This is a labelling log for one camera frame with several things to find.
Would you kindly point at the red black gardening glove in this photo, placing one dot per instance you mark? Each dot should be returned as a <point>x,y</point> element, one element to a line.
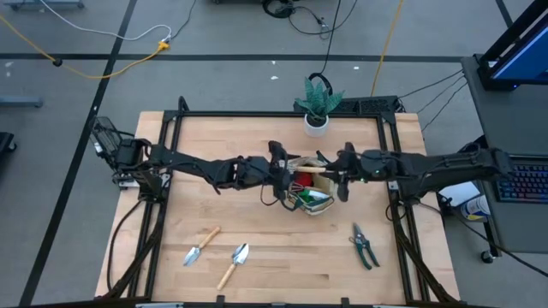
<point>304,179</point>

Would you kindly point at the white blue yellow container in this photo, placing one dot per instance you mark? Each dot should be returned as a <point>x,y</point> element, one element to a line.
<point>475,209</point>

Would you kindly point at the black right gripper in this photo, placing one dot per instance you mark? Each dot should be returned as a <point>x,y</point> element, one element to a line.
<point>368,167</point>

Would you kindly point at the green garden twine spool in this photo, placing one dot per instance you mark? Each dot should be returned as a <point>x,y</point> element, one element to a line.
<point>306,196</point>

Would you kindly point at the grey metal floor foot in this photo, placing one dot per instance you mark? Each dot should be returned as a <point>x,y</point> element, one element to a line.
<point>43,4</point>
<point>21,102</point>

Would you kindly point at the black mesh electronics box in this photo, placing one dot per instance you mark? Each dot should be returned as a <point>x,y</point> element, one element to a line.
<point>100,130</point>

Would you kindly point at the white paper sheet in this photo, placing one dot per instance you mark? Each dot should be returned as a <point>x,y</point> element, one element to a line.
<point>460,192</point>

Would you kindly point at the grey desk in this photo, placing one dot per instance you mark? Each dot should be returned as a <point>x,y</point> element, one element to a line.
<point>514,120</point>

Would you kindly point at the beige green gardening bag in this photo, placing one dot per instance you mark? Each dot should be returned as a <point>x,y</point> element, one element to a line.
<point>327,186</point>

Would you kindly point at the small black floor knob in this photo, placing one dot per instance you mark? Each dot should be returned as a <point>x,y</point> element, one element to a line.
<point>57,62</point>

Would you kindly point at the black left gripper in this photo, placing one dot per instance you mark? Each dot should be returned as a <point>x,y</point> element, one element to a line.
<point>257,171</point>

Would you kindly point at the green plant in white pot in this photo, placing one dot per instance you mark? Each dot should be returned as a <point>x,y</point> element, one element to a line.
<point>317,128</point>

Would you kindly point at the black laptop keyboard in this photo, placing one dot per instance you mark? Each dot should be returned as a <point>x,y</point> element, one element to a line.
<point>528,184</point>

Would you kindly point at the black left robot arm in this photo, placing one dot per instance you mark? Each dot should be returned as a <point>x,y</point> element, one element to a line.
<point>192,162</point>

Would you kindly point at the black floor object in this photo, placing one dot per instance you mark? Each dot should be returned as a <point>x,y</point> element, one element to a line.
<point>6,145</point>

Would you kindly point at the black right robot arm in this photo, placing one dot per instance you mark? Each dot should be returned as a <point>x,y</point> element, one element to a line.
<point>441,167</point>

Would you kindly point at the black monitor blue screen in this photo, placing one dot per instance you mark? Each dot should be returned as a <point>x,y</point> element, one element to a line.
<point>526,60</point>

